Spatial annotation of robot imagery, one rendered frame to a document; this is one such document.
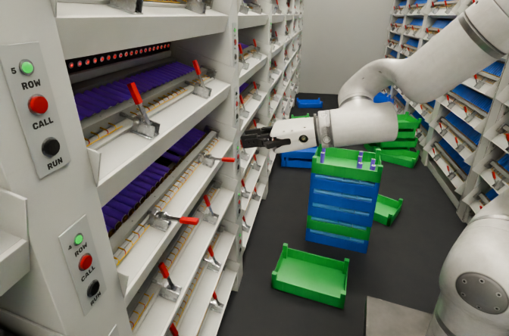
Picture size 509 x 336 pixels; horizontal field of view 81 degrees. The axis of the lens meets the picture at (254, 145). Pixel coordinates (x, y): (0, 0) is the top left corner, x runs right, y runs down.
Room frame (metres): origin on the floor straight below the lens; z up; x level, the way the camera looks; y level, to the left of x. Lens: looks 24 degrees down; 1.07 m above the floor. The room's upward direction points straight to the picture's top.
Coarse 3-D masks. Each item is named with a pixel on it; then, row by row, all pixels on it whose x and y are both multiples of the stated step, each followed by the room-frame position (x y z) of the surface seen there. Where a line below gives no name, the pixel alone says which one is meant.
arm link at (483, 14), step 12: (480, 0) 0.48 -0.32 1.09; (492, 0) 0.45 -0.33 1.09; (504, 0) 0.44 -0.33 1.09; (468, 12) 0.48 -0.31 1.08; (480, 12) 0.46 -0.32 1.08; (492, 12) 0.45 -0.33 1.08; (504, 12) 0.44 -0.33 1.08; (480, 24) 0.45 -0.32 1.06; (492, 24) 0.44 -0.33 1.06; (504, 24) 0.43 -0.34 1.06; (492, 36) 0.44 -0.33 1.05; (504, 36) 0.44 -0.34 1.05; (504, 48) 0.44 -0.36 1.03
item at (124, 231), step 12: (216, 132) 0.89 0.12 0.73; (204, 144) 0.80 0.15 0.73; (216, 144) 0.85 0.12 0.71; (192, 156) 0.71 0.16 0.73; (180, 168) 0.65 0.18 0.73; (168, 180) 0.59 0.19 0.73; (156, 192) 0.54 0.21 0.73; (144, 204) 0.49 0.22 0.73; (156, 204) 0.52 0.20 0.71; (132, 216) 0.45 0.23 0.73; (144, 216) 0.47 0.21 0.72; (120, 228) 0.42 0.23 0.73; (132, 228) 0.43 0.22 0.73; (120, 240) 0.40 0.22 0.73
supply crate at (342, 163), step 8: (320, 144) 1.39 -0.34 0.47; (320, 152) 1.39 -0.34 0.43; (328, 152) 1.39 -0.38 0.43; (336, 152) 1.38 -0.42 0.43; (344, 152) 1.36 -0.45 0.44; (352, 152) 1.35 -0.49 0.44; (368, 152) 1.33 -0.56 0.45; (376, 152) 1.30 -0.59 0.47; (312, 160) 1.22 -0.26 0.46; (328, 160) 1.34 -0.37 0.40; (336, 160) 1.34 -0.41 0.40; (344, 160) 1.34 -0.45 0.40; (352, 160) 1.34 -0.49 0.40; (368, 160) 1.33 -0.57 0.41; (376, 160) 1.30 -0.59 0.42; (312, 168) 1.22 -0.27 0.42; (320, 168) 1.21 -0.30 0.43; (328, 168) 1.20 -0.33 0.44; (336, 168) 1.19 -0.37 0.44; (344, 168) 1.18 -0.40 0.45; (352, 168) 1.16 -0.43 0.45; (368, 168) 1.26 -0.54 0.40; (376, 168) 1.26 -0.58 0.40; (344, 176) 1.17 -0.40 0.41; (352, 176) 1.16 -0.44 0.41; (360, 176) 1.15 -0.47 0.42; (368, 176) 1.14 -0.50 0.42; (376, 176) 1.13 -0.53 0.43
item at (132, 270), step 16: (208, 128) 0.90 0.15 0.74; (224, 128) 0.91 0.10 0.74; (224, 144) 0.88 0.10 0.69; (192, 176) 0.66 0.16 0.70; (208, 176) 0.68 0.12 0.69; (176, 192) 0.58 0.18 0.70; (192, 192) 0.60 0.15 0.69; (160, 208) 0.52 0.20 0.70; (176, 208) 0.53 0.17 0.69; (176, 224) 0.50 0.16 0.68; (144, 240) 0.43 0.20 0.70; (160, 240) 0.44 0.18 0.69; (128, 256) 0.39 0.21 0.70; (144, 256) 0.40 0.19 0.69; (160, 256) 0.44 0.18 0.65; (128, 272) 0.36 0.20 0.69; (144, 272) 0.37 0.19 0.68; (128, 288) 0.33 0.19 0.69; (128, 304) 0.34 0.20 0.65
